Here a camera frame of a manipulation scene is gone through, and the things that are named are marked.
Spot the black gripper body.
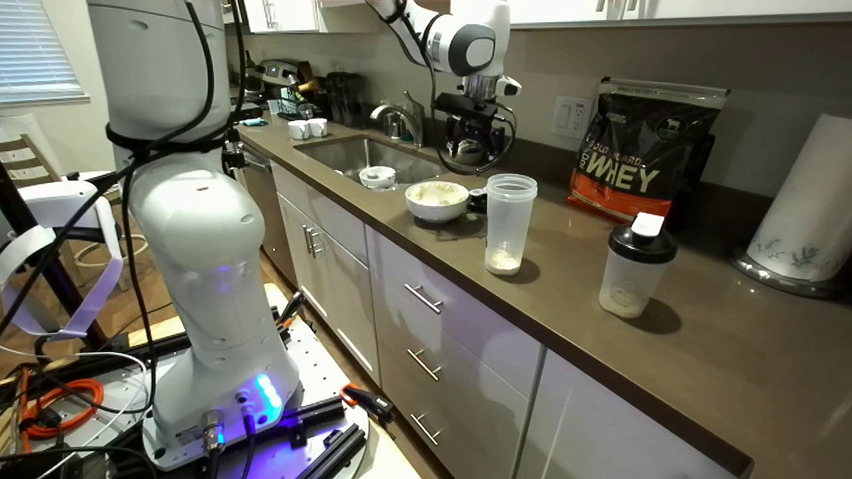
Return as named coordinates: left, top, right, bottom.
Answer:
left=433, top=93, right=516, bottom=171

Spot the orange cable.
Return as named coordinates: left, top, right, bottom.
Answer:
left=18, top=375, right=106, bottom=441

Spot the white cups pair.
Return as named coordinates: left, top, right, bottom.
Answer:
left=287, top=117, right=327, bottom=142

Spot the steel kitchen sink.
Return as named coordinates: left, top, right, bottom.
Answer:
left=297, top=135, right=442, bottom=189

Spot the chrome faucet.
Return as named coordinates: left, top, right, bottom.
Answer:
left=369, top=105, right=421, bottom=147

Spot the small white container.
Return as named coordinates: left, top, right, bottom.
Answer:
left=360, top=165, right=396, bottom=191

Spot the black whey protein bag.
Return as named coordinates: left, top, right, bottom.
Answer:
left=568, top=78, right=730, bottom=218

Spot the white paper towel roll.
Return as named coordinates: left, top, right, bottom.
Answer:
left=735, top=114, right=852, bottom=299

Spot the white bowl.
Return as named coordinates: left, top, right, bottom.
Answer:
left=404, top=181, right=468, bottom=225

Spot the black coffee machine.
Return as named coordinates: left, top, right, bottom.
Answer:
left=244, top=58, right=320, bottom=119

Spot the white wall outlet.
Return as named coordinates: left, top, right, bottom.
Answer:
left=550, top=97, right=592, bottom=139

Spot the drawer handle top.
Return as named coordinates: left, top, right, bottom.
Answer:
left=404, top=282, right=445, bottom=314

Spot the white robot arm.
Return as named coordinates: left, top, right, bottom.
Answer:
left=87, top=0, right=301, bottom=472

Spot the drawer handle bottom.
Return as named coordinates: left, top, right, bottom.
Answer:
left=408, top=414, right=442, bottom=447

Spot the translucent shaker bottle black lid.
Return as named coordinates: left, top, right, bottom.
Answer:
left=600, top=213, right=677, bottom=320

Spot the drawer handle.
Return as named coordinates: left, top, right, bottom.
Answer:
left=404, top=350, right=442, bottom=384
left=404, top=282, right=445, bottom=314
left=408, top=414, right=442, bottom=447

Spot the drawer handle middle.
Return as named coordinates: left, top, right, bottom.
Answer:
left=404, top=350, right=442, bottom=384

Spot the open translucent shaker bottle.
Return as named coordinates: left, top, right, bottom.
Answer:
left=485, top=173, right=538, bottom=275

